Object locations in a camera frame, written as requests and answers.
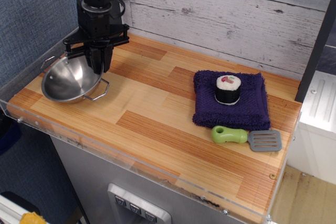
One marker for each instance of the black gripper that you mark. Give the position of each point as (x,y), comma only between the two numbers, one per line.
(98,32)

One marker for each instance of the small stainless steel pot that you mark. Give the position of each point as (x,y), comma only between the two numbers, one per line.
(72,80)

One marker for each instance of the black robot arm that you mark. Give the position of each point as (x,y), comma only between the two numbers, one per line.
(100,29)

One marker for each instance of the purple cloth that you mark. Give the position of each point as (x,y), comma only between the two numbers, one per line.
(249,113)

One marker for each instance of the clear acrylic front guard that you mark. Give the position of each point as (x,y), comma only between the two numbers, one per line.
(161,143)

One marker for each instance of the grey toy fridge cabinet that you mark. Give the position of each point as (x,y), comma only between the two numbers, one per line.
(90,176)

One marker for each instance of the toy sushi roll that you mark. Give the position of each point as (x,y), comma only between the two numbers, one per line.
(227,90)

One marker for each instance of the silver dispenser button panel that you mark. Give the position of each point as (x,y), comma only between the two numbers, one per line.
(130,208)

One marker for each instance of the yellow object at corner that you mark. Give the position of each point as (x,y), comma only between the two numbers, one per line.
(32,218)

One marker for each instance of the green handled grey toy spatula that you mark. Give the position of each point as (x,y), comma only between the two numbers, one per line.
(259,141)

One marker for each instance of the dark grey right post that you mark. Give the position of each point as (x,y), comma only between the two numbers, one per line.
(316,52)

